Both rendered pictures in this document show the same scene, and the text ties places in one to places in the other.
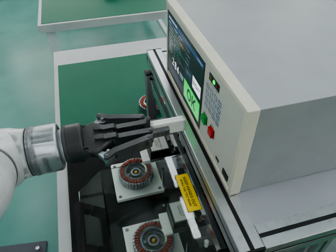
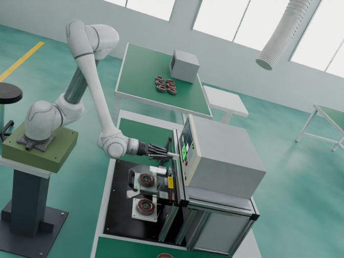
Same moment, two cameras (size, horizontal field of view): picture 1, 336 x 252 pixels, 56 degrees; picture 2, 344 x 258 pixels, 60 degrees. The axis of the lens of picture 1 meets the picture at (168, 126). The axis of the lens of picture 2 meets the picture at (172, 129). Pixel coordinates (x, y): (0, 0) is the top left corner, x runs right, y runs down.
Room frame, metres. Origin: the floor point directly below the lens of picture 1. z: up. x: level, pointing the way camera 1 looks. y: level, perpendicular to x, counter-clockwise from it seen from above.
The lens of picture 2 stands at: (-0.92, 0.01, 2.11)
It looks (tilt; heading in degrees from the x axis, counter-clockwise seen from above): 29 degrees down; 2
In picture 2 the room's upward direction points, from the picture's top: 20 degrees clockwise
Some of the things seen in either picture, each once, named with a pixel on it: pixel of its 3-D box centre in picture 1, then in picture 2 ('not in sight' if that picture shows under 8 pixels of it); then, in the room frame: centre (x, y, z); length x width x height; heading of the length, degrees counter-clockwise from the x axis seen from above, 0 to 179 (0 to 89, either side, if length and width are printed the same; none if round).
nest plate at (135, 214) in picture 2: not in sight; (144, 210); (0.41, 0.04, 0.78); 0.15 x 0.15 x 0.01; 16
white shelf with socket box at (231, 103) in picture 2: not in sight; (215, 121); (1.56, -0.24, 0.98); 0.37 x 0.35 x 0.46; 16
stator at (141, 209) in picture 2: not in sight; (145, 207); (0.41, 0.04, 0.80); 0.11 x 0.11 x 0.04
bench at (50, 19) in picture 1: (112, 14); (155, 97); (2.87, 0.52, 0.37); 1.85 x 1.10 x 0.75; 16
